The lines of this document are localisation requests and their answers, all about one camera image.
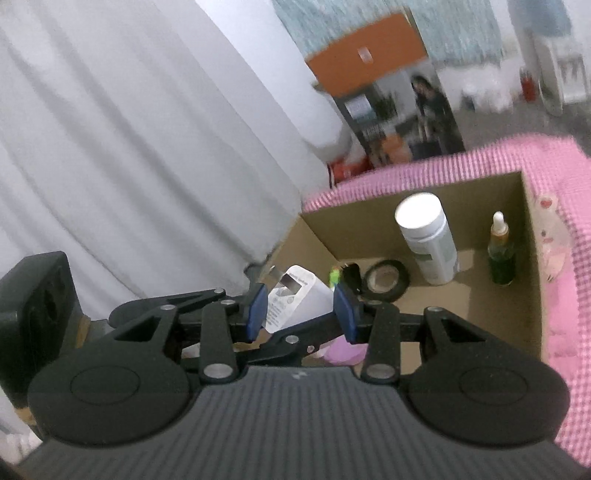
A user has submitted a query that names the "blue mottled wall cloth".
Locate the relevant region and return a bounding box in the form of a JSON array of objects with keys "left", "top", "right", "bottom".
[{"left": 272, "top": 0, "right": 504, "bottom": 65}]

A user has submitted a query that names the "orange printed appliance box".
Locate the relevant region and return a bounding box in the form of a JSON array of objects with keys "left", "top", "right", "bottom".
[{"left": 305, "top": 11, "right": 465, "bottom": 168}]

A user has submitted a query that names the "white charger plug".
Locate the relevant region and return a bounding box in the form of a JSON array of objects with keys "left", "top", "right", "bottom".
[{"left": 263, "top": 264, "right": 335, "bottom": 333}]

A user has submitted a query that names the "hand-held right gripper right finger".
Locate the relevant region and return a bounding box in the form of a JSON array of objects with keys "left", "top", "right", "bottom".
[{"left": 333, "top": 281, "right": 490, "bottom": 383}]

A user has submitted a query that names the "green dropper bottle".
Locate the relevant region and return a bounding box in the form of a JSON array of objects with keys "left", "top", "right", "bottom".
[{"left": 488, "top": 211, "right": 518, "bottom": 286}]

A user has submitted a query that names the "purple plastic lid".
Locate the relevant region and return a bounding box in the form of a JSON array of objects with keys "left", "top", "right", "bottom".
[{"left": 323, "top": 337, "right": 368, "bottom": 366}]

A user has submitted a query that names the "black tape roll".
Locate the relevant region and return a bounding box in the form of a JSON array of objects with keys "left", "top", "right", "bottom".
[{"left": 362, "top": 260, "right": 411, "bottom": 303}]

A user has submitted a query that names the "white water dispenser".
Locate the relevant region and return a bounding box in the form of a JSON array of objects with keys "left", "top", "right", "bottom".
[{"left": 531, "top": 32, "right": 589, "bottom": 116}]

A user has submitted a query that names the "blue water jug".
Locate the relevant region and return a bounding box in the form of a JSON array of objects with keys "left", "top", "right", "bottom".
[{"left": 508, "top": 0, "right": 570, "bottom": 37}]

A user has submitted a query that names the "red packet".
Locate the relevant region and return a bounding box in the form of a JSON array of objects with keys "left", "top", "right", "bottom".
[{"left": 327, "top": 157, "right": 371, "bottom": 186}]

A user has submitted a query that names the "pink paper sheet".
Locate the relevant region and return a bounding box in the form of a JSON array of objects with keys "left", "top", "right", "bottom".
[{"left": 531, "top": 194, "right": 573, "bottom": 282}]

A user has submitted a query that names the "brown cardboard box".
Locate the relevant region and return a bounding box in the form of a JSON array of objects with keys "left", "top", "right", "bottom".
[{"left": 247, "top": 171, "right": 555, "bottom": 384}]

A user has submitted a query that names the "pink checkered tablecloth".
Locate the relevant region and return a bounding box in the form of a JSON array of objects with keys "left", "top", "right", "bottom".
[{"left": 302, "top": 134, "right": 591, "bottom": 467}]

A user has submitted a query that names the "white curtain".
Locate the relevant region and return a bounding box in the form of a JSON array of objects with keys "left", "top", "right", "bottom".
[{"left": 0, "top": 0, "right": 352, "bottom": 301}]

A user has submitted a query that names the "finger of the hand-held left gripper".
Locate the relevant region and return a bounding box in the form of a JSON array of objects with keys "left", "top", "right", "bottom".
[
  {"left": 233, "top": 318, "right": 345, "bottom": 365},
  {"left": 108, "top": 288, "right": 250, "bottom": 326}
]

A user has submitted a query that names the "white plastic bottle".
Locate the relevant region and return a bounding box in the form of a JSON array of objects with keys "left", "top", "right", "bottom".
[{"left": 394, "top": 194, "right": 459, "bottom": 285}]

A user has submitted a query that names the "black oval key fob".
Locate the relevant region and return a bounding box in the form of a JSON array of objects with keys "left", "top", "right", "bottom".
[{"left": 342, "top": 263, "right": 362, "bottom": 296}]

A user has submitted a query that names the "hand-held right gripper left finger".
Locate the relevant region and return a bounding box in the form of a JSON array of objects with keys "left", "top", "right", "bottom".
[{"left": 113, "top": 284, "right": 269, "bottom": 383}]

